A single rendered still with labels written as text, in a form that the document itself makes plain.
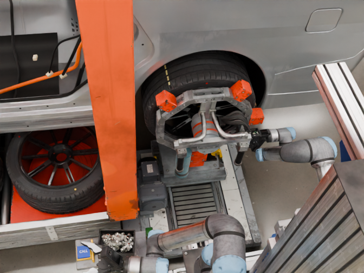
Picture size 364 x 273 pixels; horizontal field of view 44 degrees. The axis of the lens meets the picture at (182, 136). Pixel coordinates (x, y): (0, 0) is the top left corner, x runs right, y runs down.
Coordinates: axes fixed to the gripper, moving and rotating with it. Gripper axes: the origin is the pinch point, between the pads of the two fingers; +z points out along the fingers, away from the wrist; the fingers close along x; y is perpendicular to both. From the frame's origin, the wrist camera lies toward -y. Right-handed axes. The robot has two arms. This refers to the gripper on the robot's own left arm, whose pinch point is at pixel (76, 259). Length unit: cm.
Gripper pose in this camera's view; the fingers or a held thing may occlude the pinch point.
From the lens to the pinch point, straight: 181.2
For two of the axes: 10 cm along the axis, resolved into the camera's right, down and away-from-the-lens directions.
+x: 0.4, -7.5, 6.6
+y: -0.8, 6.6, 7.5
